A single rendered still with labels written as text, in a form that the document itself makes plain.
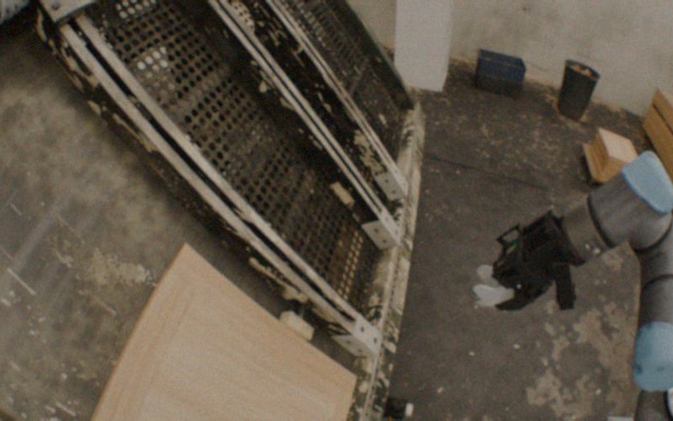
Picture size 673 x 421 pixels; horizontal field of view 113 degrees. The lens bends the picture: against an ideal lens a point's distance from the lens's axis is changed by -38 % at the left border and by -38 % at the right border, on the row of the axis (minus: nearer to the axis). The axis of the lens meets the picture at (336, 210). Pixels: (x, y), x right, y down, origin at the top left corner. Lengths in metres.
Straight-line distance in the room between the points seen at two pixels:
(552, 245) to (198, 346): 0.56
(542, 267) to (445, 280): 1.75
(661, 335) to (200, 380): 0.64
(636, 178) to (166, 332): 0.67
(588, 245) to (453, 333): 1.66
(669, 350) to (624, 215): 0.16
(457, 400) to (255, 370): 1.39
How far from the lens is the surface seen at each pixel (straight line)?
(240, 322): 0.67
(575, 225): 0.44
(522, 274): 0.48
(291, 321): 0.74
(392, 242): 1.13
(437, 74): 4.14
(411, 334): 2.00
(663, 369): 0.38
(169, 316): 0.59
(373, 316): 1.02
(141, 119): 0.60
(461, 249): 2.40
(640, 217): 0.43
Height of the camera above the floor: 1.80
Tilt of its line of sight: 46 degrees down
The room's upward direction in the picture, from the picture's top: 2 degrees counter-clockwise
